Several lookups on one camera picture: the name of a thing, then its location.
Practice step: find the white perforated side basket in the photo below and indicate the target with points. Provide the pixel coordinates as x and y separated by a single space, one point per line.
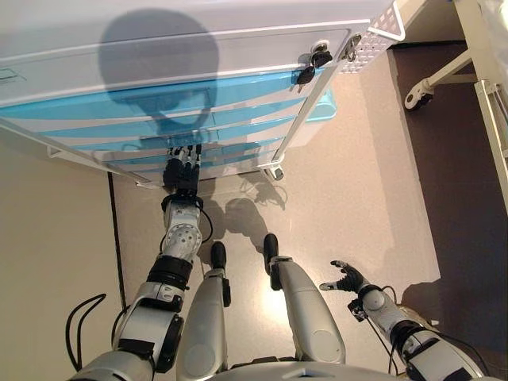
377 39

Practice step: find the cart caster wheel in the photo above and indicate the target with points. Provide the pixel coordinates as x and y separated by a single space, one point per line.
275 172

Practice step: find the black keys in lock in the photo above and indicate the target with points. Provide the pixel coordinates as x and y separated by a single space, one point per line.
317 59

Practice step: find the metal cart latch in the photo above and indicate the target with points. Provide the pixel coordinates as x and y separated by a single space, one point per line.
352 45

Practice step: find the white medical cart blue drawers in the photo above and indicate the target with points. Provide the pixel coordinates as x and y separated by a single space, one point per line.
158 47

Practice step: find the white bin with blue lid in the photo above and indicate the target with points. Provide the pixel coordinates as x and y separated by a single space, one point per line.
317 115

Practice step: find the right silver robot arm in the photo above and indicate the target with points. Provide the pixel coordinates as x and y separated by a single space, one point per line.
416 341

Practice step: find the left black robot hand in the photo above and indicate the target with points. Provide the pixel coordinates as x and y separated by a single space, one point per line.
182 176

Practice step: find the bed caster wheel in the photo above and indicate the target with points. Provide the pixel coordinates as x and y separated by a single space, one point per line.
418 97

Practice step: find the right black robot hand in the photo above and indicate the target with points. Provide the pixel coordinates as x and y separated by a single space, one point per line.
353 282

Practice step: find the white hospital bed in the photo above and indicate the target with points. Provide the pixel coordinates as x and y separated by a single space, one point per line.
488 79

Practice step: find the blue fronted cart drawer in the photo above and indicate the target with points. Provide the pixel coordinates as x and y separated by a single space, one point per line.
238 145

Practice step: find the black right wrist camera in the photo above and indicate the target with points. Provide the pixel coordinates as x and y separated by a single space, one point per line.
357 310

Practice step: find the black floor strip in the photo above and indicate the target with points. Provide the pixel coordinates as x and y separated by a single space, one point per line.
118 246

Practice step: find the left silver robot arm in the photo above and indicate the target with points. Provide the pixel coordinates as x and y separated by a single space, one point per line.
178 238

